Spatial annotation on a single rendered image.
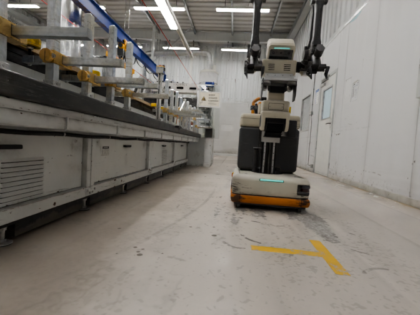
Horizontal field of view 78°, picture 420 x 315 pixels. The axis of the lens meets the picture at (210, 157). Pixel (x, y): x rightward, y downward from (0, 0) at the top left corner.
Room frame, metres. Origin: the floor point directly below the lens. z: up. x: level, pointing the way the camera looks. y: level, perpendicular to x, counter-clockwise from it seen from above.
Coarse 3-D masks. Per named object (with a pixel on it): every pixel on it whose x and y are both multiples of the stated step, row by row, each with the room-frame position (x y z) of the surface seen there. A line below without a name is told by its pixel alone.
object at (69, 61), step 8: (24, 56) 1.12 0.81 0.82; (32, 56) 1.11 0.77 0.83; (40, 64) 1.14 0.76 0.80; (64, 64) 1.11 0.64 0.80; (72, 64) 1.11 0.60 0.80; (80, 64) 1.10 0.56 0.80; (88, 64) 1.09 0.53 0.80; (96, 64) 1.09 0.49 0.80; (104, 64) 1.09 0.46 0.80; (112, 64) 1.08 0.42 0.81; (120, 64) 1.08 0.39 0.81
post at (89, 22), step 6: (84, 18) 1.31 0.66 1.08; (90, 18) 1.31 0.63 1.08; (84, 24) 1.31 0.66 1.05; (90, 24) 1.31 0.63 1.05; (84, 42) 1.31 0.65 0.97; (90, 42) 1.31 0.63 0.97; (84, 48) 1.31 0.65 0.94; (90, 48) 1.32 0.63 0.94; (84, 54) 1.31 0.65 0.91; (90, 54) 1.32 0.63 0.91; (84, 84) 1.31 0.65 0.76; (90, 84) 1.33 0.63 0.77; (84, 90) 1.31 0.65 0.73; (90, 90) 1.33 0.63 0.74
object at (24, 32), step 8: (16, 32) 0.85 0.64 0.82; (24, 32) 0.85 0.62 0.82; (32, 32) 0.85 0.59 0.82; (40, 32) 0.84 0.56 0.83; (48, 32) 0.84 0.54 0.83; (56, 32) 0.84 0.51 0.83; (64, 32) 0.84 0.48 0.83; (72, 32) 0.84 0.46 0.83; (80, 32) 0.83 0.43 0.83; (88, 32) 0.84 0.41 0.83; (80, 40) 0.86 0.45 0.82; (88, 40) 0.86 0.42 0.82
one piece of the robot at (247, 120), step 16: (240, 128) 2.42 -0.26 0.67; (256, 128) 2.39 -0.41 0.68; (240, 144) 2.41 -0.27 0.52; (256, 144) 2.39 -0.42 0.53; (272, 144) 2.34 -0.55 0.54; (288, 144) 2.37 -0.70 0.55; (240, 160) 2.40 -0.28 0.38; (256, 160) 2.32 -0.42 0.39; (272, 160) 2.32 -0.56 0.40; (288, 160) 2.36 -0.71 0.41
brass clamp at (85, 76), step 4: (80, 72) 1.28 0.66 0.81; (84, 72) 1.28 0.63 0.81; (88, 72) 1.30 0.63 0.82; (80, 76) 1.28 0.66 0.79; (84, 76) 1.28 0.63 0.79; (88, 76) 1.29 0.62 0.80; (92, 76) 1.34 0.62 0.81; (80, 80) 1.31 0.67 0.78; (84, 80) 1.29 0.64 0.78; (88, 80) 1.30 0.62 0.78; (92, 80) 1.34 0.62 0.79; (92, 84) 1.38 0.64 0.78; (96, 84) 1.37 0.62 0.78; (100, 84) 1.41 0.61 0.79
